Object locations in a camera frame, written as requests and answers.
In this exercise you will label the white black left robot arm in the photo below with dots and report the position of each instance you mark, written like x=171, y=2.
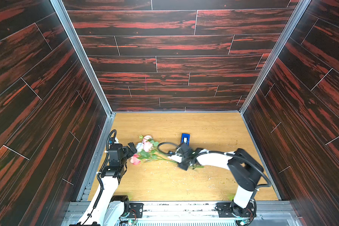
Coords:
x=105, y=209

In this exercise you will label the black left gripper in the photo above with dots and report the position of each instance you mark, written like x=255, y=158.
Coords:
x=132, y=148

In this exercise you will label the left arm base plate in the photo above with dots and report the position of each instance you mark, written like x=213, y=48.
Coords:
x=135, y=210

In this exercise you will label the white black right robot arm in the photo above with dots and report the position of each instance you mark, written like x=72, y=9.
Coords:
x=247, y=172

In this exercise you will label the aluminium left corner post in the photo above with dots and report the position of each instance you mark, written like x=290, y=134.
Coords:
x=64, y=19

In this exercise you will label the pink artificial flower bouquet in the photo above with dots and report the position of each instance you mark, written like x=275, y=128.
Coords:
x=150, y=150

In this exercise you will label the aluminium corner post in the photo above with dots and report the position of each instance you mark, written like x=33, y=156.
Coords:
x=64, y=19
x=283, y=38

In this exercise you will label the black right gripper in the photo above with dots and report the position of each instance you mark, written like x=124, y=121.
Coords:
x=182, y=149

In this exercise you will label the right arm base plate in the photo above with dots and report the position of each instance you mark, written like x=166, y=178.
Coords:
x=232, y=210

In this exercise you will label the aluminium front rail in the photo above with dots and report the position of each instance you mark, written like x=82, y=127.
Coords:
x=269, y=213

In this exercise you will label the aluminium right corner post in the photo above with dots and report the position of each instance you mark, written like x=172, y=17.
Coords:
x=283, y=38

